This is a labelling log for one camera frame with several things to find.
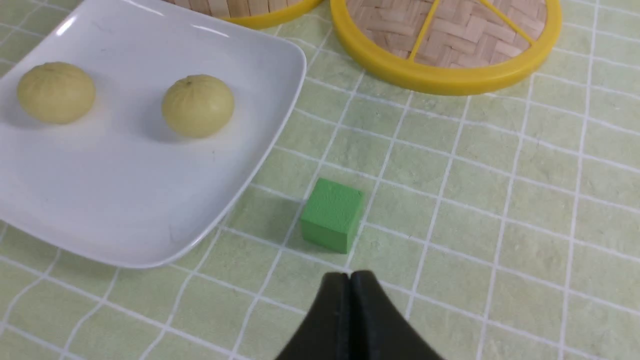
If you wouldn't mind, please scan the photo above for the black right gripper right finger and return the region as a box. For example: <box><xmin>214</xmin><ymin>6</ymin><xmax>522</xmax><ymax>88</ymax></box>
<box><xmin>349</xmin><ymin>270</ymin><xmax>442</xmax><ymax>360</ymax></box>

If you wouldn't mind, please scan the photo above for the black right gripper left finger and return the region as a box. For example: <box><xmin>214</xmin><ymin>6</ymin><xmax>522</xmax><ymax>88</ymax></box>
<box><xmin>277</xmin><ymin>272</ymin><xmax>351</xmax><ymax>360</ymax></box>

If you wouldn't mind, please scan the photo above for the yellow steamed bun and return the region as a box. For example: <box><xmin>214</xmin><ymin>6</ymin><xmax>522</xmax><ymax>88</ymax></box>
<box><xmin>161</xmin><ymin>74</ymin><xmax>235</xmax><ymax>139</ymax></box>
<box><xmin>16</xmin><ymin>61</ymin><xmax>97</xmax><ymax>125</ymax></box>

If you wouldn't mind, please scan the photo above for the white square plate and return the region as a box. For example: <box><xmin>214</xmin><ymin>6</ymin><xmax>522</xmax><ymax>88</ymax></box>
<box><xmin>0</xmin><ymin>0</ymin><xmax>307</xmax><ymax>269</ymax></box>

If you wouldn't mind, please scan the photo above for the green cube block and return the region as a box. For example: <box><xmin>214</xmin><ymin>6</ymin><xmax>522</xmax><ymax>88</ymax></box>
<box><xmin>300</xmin><ymin>178</ymin><xmax>365</xmax><ymax>255</ymax></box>

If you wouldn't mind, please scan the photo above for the green checkered tablecloth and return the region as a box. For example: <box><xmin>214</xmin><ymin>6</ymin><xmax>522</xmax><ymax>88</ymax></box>
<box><xmin>1</xmin><ymin>0</ymin><xmax>640</xmax><ymax>360</ymax></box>

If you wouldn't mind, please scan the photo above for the woven bamboo steamer lid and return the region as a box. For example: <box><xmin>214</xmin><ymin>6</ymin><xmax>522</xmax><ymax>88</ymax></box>
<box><xmin>330</xmin><ymin>0</ymin><xmax>562</xmax><ymax>96</ymax></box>

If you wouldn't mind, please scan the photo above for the bamboo steamer basket yellow rim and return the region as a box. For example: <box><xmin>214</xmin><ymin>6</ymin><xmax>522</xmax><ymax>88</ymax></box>
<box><xmin>162</xmin><ymin>0</ymin><xmax>325</xmax><ymax>30</ymax></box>

